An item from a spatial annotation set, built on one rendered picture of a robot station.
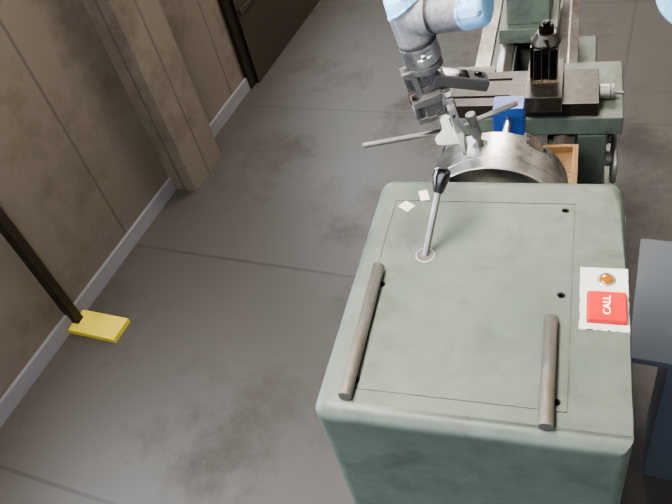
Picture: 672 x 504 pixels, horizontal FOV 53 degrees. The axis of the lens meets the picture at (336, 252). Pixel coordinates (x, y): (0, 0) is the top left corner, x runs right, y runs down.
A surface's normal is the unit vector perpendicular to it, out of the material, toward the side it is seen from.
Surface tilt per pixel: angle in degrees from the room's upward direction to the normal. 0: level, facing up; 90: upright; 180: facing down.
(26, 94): 90
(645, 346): 0
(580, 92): 0
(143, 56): 90
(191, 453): 0
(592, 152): 90
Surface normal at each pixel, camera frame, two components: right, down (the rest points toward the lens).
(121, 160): 0.92, 0.12
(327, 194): -0.20, -0.69
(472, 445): -0.25, 0.73
